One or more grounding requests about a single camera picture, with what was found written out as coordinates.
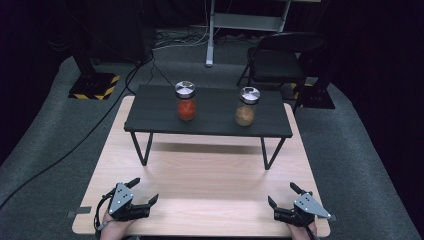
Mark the thin black floor cable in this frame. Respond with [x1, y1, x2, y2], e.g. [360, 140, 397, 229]
[146, 61, 175, 88]

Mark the grey tape strip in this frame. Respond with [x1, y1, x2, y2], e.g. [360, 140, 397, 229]
[66, 206, 93, 219]

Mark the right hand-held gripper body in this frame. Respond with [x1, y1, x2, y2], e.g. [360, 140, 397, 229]
[273, 192, 332, 228]

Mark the long black floor cable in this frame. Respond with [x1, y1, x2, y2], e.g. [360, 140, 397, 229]
[0, 49, 156, 211]

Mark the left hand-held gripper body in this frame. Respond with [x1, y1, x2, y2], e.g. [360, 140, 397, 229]
[107, 182, 152, 222]

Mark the tangle of floor cables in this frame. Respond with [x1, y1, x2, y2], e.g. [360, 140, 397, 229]
[153, 28, 214, 52]

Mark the person's left hand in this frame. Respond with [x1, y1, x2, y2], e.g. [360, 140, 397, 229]
[99, 211, 135, 240]

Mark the black stand with striped base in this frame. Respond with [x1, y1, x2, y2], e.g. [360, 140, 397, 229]
[68, 43, 121, 101]
[289, 66, 336, 110]

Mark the dark cabinet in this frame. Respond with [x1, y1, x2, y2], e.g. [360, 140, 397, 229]
[84, 0, 157, 64]

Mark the white metal desk frame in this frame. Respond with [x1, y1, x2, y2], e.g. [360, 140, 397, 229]
[204, 0, 293, 68]

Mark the right hand-held gripper cable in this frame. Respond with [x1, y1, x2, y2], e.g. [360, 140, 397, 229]
[299, 213, 318, 240]

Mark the black folding chair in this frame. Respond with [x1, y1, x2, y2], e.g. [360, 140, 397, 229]
[236, 31, 328, 113]

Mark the black shelf with wire legs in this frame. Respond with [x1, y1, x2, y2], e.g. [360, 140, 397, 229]
[123, 84, 294, 171]

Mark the red spice jar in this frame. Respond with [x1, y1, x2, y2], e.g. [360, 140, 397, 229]
[174, 80, 198, 122]

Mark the left hand-held gripper cable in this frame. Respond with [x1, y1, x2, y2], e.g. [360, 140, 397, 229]
[93, 188, 118, 239]

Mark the hand-held gripper cable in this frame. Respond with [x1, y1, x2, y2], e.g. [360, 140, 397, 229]
[93, 188, 118, 239]
[299, 213, 318, 240]

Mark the person's right hand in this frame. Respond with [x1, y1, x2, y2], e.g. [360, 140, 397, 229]
[285, 220, 318, 240]

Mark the brown spice jar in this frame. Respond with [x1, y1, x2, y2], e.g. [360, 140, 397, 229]
[234, 86, 261, 127]

